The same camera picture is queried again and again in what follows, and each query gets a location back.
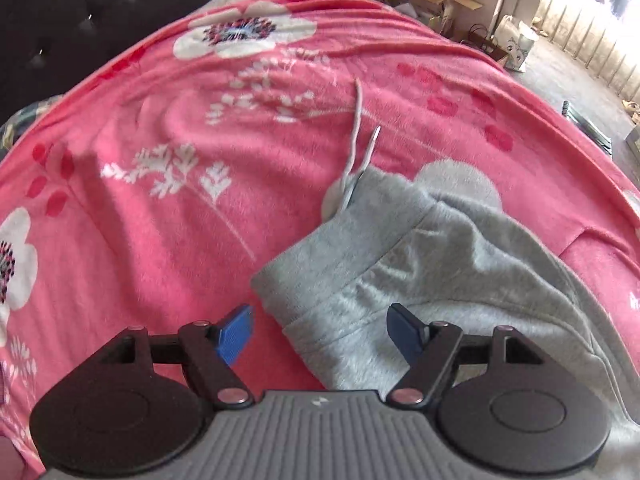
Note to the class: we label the dark slatted folding stool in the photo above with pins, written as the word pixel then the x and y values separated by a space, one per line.
pixel 587 128

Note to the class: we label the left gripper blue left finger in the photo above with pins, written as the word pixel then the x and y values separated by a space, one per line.
pixel 233 332

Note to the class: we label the pink floral fleece blanket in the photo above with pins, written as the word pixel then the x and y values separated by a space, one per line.
pixel 153 192

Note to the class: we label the metal balcony railing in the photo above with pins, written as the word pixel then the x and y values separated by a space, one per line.
pixel 595 40

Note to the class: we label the white cartoon paper bag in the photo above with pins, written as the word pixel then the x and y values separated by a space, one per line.
pixel 517 39

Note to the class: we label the black tufted headboard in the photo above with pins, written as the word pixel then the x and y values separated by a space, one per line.
pixel 48 46

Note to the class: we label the grey sweatpants with drawstring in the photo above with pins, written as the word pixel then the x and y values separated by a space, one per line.
pixel 440 246

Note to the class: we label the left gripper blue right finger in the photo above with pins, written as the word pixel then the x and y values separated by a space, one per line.
pixel 408 333

